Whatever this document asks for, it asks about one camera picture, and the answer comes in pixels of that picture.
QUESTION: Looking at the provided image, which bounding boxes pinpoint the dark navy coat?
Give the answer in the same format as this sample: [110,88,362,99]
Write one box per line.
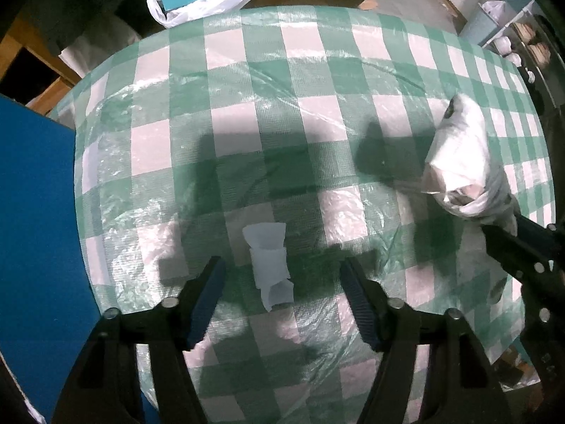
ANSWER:
[26,0,151,54]

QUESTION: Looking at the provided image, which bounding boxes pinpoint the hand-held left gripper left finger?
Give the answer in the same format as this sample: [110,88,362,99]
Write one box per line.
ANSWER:
[48,255,228,424]

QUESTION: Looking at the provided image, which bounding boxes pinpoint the white fabric bundle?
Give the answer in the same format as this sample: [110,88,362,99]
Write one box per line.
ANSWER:
[59,13,143,81]

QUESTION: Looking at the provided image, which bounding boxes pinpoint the dark shelf rack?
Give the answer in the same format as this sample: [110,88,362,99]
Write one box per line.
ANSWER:
[481,0,565,113]

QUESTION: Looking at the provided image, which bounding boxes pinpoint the white plastic bag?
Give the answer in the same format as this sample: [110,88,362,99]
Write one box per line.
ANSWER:
[421,94,520,236]
[147,0,260,28]

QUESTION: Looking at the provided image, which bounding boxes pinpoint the blue cardboard box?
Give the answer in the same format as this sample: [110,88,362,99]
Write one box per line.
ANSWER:
[0,95,147,424]

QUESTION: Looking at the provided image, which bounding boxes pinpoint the light blue box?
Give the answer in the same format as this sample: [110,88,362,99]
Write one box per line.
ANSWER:
[459,6,501,47]

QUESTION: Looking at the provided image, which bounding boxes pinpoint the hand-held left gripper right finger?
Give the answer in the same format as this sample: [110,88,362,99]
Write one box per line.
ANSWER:
[340,256,508,424]

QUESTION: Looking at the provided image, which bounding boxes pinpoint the white tissue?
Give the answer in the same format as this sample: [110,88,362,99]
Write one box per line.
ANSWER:
[243,222,295,312]

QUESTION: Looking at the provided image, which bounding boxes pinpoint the green checkered tablecloth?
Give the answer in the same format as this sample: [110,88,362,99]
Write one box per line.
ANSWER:
[48,6,558,424]

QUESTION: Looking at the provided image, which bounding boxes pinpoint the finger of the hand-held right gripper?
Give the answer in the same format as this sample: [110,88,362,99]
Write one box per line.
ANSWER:
[480,224,553,284]
[513,213,565,266]

